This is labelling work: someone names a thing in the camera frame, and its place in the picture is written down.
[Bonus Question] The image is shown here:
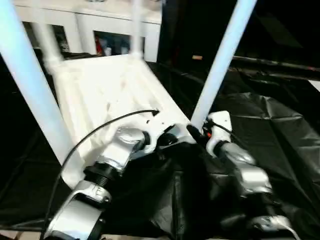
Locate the black left camera cable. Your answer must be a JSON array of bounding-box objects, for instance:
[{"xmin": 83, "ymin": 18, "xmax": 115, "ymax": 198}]
[{"xmin": 41, "ymin": 108, "xmax": 160, "ymax": 238}]

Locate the white plastic table leg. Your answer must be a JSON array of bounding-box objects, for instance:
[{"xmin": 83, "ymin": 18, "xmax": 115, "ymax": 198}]
[
  {"xmin": 129, "ymin": 0, "xmax": 146, "ymax": 61},
  {"xmin": 0, "ymin": 0, "xmax": 85, "ymax": 176},
  {"xmin": 189, "ymin": 0, "xmax": 258, "ymax": 131},
  {"xmin": 31, "ymin": 0, "xmax": 65, "ymax": 70}
]

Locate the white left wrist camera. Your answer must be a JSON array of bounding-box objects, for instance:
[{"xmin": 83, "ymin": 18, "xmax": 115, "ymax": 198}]
[{"xmin": 144, "ymin": 111, "xmax": 181, "ymax": 154}]

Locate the black camera cable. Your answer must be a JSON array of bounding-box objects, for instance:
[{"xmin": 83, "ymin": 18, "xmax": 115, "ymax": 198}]
[
  {"xmin": 41, "ymin": 108, "xmax": 160, "ymax": 238},
  {"xmin": 208, "ymin": 120, "xmax": 241, "ymax": 144}
]

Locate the white plastic table top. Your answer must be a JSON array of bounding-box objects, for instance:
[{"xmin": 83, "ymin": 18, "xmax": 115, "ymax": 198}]
[{"xmin": 44, "ymin": 54, "xmax": 195, "ymax": 191}]

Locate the black right camera cable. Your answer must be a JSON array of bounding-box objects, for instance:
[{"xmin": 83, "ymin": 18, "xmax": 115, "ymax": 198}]
[{"xmin": 208, "ymin": 120, "xmax": 241, "ymax": 144}]

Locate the white glass-door cabinet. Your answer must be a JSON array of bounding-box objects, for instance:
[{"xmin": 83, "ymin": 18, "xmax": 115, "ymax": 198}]
[{"xmin": 12, "ymin": 0, "xmax": 162, "ymax": 62}]

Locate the dark metal pole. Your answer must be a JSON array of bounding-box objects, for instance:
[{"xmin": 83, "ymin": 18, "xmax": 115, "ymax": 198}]
[{"xmin": 232, "ymin": 56, "xmax": 320, "ymax": 74}]

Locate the red bottle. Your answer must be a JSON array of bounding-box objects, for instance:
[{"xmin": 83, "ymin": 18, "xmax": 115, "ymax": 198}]
[{"xmin": 95, "ymin": 37, "xmax": 104, "ymax": 55}]

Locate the black mat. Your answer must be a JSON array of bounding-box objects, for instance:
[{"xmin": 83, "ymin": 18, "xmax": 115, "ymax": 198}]
[{"xmin": 0, "ymin": 48, "xmax": 320, "ymax": 240}]

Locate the white flat board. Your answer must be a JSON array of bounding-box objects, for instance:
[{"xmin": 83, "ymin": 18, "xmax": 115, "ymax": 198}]
[{"xmin": 308, "ymin": 79, "xmax": 320, "ymax": 93}]

